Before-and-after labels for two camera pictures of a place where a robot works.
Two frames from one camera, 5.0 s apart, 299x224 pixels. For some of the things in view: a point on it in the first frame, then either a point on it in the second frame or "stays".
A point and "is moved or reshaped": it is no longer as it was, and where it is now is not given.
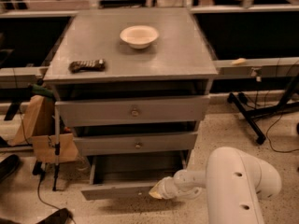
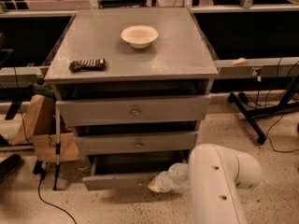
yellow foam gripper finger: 157,191 → 156,185
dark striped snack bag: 87,65 stays
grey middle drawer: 163,142 stays
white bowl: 139,36 stays
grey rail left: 20,77 stays
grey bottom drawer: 124,176 is moved or reshaped
